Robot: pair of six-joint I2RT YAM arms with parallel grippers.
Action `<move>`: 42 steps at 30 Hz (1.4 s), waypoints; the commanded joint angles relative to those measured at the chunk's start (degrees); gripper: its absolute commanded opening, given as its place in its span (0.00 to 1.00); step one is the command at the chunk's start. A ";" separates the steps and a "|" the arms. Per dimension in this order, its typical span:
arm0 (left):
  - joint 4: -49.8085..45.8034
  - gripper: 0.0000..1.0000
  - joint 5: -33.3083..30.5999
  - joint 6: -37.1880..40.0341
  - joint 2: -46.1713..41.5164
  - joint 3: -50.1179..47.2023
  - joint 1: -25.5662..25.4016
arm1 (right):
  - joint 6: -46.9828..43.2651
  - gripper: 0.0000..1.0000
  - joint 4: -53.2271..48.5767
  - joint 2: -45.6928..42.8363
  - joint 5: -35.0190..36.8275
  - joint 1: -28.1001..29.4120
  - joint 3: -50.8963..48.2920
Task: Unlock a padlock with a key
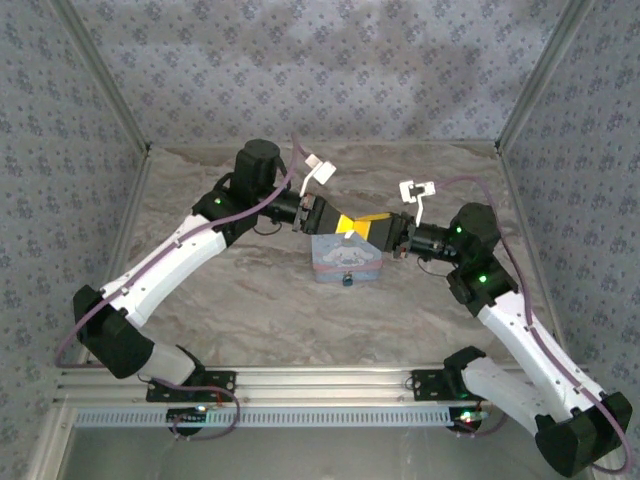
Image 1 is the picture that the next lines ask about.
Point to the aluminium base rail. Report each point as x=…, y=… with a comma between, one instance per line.
x=320, y=382

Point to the black controller board with LEDs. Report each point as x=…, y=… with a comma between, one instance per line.
x=182, y=420
x=462, y=421

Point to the aluminium frame post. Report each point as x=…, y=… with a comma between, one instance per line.
x=547, y=75
x=100, y=75

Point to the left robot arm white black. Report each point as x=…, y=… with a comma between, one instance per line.
x=160, y=265

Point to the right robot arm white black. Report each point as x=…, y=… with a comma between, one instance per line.
x=525, y=340

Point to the small blue padlock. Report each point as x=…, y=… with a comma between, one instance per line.
x=348, y=281

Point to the light blue cartoon tin box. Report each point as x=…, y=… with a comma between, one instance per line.
x=330, y=260

